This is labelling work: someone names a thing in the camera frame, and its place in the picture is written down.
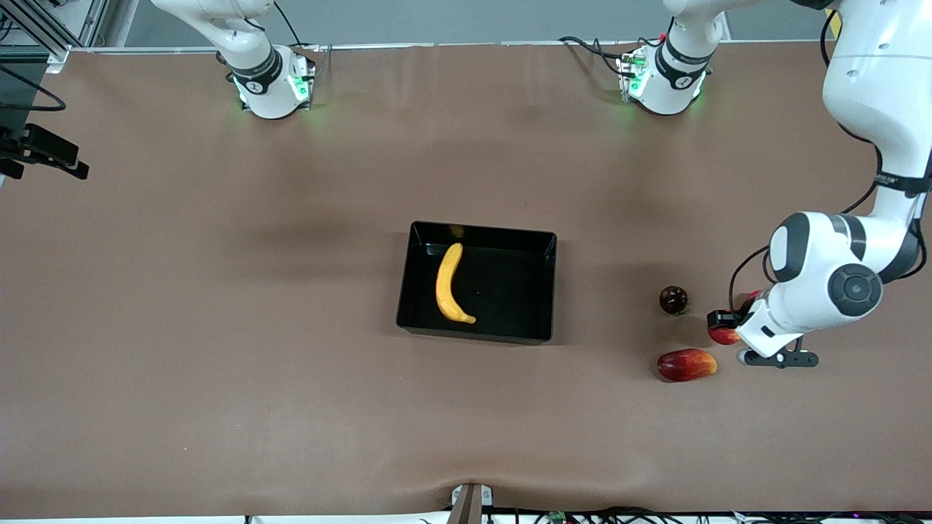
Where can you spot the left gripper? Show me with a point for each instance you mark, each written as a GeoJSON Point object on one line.
{"type": "Point", "coordinates": [722, 319]}

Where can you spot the small red yellow apple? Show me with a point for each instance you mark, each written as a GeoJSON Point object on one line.
{"type": "Point", "coordinates": [723, 336]}

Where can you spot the yellow banana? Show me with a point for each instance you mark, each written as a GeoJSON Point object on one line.
{"type": "Point", "coordinates": [444, 287]}

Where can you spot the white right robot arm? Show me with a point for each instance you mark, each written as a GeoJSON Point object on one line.
{"type": "Point", "coordinates": [266, 73]}

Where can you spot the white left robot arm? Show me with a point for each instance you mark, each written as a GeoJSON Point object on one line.
{"type": "Point", "coordinates": [874, 87]}

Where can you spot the large red apple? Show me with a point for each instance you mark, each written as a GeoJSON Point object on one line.
{"type": "Point", "coordinates": [751, 295]}

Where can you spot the dark red plum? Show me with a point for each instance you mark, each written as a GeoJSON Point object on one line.
{"type": "Point", "coordinates": [673, 300]}

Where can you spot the red yellow mango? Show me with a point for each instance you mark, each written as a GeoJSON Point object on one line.
{"type": "Point", "coordinates": [684, 365]}

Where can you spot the black rectangular plastic tray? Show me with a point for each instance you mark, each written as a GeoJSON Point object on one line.
{"type": "Point", "coordinates": [502, 291]}

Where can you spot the small green circuit board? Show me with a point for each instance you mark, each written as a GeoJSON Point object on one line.
{"type": "Point", "coordinates": [558, 517]}

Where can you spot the aluminium profile frame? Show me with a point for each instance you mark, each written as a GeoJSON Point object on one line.
{"type": "Point", "coordinates": [36, 29]}

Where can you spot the metal table edge bracket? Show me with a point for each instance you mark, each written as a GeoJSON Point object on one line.
{"type": "Point", "coordinates": [472, 502]}

